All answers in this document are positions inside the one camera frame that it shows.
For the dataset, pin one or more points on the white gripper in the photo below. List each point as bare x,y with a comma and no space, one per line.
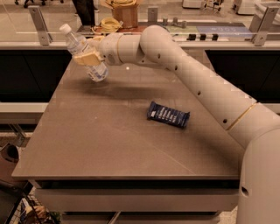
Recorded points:
108,48

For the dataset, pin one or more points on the clear plastic water bottle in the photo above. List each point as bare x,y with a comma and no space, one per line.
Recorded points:
78,46

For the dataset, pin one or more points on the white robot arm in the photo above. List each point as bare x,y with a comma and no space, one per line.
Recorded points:
252,125

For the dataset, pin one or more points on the person legs dark trousers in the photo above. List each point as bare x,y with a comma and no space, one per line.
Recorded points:
85,10

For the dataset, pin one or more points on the cardboard box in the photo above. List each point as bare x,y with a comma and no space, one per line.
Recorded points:
127,15

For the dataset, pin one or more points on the glass barrier panel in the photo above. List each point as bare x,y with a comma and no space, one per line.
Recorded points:
16,23

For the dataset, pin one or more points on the blue snack bar wrapper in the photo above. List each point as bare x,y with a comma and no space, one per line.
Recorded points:
170,116

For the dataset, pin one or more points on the grey table drawer base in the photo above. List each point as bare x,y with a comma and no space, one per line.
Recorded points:
138,201

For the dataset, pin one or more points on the middle metal glass bracket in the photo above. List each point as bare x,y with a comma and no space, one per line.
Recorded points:
152,15

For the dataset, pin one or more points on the metal glass bracket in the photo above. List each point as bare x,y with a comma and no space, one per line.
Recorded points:
263,28
152,15
44,37

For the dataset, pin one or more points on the left metal glass bracket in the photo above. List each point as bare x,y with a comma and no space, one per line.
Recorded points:
44,37

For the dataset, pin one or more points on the right metal glass bracket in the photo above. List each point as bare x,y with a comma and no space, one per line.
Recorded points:
263,28

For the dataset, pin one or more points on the wire basket with items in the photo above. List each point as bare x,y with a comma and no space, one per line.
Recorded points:
28,210

